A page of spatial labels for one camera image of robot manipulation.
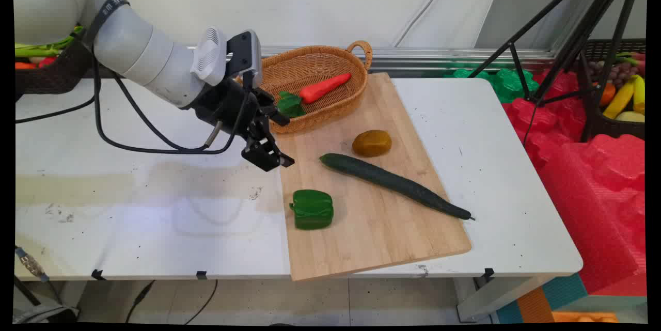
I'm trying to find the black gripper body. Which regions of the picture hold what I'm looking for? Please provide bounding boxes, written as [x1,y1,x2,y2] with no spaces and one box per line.
[193,77,275,139]

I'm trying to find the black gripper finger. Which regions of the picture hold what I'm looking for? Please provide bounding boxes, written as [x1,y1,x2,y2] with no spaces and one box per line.
[241,123,295,172]
[255,89,291,127]

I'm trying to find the long dark green cucumber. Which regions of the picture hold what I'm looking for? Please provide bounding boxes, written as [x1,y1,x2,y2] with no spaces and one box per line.
[319,153,476,222]

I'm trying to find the orange toy carrot green top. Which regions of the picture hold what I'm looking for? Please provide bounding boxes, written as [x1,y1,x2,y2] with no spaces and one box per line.
[277,73,353,118]

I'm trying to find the green bell pepper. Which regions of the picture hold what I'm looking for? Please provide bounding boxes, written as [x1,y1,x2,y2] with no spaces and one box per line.
[289,189,335,231]

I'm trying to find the brown yellow potato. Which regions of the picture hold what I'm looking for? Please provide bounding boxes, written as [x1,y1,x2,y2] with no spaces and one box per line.
[352,130,392,158]

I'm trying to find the wooden cutting board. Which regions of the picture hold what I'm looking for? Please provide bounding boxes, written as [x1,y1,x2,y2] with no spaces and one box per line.
[273,72,473,282]

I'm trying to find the dark vegetable basket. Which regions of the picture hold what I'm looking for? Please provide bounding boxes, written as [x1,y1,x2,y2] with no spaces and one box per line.
[14,37,95,96]

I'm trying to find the green toy vegetable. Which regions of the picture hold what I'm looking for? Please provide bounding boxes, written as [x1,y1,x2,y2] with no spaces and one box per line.
[14,25,84,59]

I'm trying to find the red toy vegetable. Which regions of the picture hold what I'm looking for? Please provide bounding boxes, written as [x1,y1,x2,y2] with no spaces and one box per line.
[15,57,57,70]

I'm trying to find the white table leg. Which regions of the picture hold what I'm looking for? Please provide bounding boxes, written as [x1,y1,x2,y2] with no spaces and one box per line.
[454,275,557,323]

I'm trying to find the teal orange foam mat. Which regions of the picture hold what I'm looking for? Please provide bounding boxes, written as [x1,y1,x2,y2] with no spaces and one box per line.
[495,273,620,324]

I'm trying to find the black fruit basket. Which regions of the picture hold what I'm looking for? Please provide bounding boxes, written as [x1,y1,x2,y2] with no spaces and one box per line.
[580,38,647,140]

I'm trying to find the red foam block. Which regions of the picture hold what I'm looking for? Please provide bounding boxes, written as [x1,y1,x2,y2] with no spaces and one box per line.
[502,68,647,296]

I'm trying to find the orange toy fruit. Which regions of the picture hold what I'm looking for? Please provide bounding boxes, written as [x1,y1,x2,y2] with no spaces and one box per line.
[598,82,617,107]

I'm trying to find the purple toy grapes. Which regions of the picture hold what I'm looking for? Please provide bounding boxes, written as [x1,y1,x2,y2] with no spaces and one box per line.
[588,60,639,90]

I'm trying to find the yellow toy banana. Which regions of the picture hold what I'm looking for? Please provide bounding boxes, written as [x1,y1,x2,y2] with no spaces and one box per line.
[603,74,646,120]

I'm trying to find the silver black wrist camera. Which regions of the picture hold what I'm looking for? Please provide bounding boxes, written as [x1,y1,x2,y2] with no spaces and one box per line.
[226,30,264,89]

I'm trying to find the woven wicker basket with handle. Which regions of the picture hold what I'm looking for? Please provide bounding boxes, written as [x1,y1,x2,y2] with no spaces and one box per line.
[237,40,373,134]

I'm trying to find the black cable with silver plug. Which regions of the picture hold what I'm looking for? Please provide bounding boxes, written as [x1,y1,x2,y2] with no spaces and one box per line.
[113,74,224,152]

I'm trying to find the black looping robot cable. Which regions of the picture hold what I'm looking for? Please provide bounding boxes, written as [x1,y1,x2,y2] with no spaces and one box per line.
[92,37,255,156]

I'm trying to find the black velcro strap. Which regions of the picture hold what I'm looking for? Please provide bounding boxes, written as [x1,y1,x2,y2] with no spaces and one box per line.
[82,0,130,49]

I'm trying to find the black floor cable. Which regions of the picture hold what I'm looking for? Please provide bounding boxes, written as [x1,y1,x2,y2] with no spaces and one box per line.
[184,279,219,326]
[125,280,156,324]

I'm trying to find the aluminium wall rail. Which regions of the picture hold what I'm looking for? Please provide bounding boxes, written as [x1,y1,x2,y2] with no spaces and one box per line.
[187,45,561,71]

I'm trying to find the thin black cable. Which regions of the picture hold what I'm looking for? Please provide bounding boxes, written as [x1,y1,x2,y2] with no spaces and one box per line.
[15,94,97,124]

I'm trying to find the silver cable connector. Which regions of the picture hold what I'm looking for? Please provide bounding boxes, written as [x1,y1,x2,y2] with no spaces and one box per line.
[14,246,50,283]

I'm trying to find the black camera tripod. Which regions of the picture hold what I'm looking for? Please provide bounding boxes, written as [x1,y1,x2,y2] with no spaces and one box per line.
[467,0,647,144]

